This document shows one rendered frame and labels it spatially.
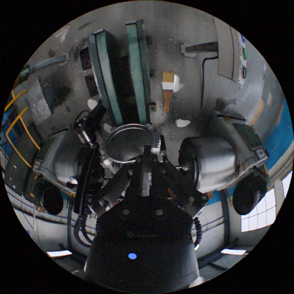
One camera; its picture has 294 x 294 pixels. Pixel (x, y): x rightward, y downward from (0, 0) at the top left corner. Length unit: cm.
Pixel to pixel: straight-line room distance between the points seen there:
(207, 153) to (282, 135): 531
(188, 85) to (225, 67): 28
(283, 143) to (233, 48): 533
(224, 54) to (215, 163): 30
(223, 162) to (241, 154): 12
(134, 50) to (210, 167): 41
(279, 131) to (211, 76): 519
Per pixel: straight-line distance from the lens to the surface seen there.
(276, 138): 553
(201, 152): 32
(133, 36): 32
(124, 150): 42
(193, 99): 49
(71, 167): 41
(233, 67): 22
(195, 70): 47
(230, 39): 24
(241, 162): 45
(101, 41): 34
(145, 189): 28
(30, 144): 328
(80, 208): 29
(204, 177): 32
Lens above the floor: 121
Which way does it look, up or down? 40 degrees down
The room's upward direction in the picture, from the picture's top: 179 degrees clockwise
